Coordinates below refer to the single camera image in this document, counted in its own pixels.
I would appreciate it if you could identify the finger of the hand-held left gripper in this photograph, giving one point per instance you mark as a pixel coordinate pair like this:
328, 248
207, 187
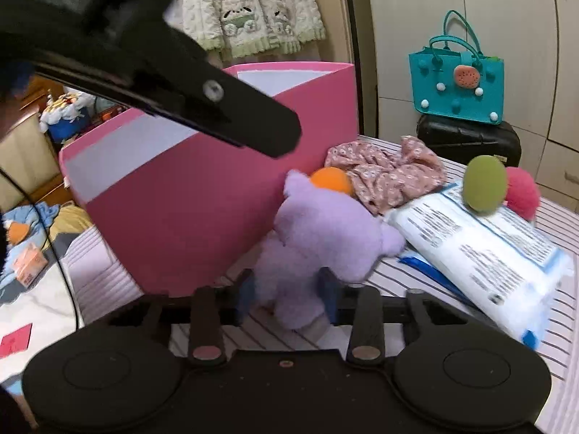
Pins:
235, 108

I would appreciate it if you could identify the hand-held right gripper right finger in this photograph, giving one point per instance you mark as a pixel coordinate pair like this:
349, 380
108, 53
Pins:
328, 299

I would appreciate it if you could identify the pink paper sheet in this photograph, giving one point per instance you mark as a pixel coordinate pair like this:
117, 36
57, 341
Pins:
14, 341

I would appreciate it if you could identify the teal felt handbag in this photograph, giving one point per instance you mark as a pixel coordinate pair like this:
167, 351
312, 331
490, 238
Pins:
452, 95

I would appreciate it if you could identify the purple plush toy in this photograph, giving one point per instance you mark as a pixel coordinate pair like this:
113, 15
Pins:
316, 239

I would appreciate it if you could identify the white soft tissue pack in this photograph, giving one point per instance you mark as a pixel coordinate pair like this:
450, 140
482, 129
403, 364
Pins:
475, 253

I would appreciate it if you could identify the small orange box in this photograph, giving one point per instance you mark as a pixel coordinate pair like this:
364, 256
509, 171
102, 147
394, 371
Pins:
29, 263

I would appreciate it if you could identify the white wardrobe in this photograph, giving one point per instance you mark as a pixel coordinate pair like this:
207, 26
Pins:
520, 31

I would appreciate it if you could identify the wooden cabinet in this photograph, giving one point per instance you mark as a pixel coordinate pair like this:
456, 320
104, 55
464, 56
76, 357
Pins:
27, 158

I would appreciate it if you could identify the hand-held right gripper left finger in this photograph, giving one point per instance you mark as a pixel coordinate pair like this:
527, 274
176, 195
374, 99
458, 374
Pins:
246, 300

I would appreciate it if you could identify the blue cloth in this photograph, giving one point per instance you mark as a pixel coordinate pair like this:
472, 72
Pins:
31, 214

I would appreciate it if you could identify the black suitcase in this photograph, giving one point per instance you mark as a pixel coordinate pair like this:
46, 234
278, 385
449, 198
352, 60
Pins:
466, 138

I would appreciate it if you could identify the colorful stuffed toy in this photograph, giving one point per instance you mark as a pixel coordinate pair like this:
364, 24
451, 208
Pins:
63, 108

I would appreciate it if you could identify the pink pompom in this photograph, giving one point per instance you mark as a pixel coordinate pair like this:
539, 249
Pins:
524, 194

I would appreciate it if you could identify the orange ball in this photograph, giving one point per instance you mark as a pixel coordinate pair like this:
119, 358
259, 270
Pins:
332, 181

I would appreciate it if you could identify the pink storage box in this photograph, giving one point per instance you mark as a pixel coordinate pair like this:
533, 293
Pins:
181, 199

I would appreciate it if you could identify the pink floral cloth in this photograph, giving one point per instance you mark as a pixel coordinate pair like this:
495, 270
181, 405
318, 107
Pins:
384, 176

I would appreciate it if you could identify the green makeup sponge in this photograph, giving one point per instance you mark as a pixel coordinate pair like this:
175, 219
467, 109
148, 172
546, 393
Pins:
485, 185

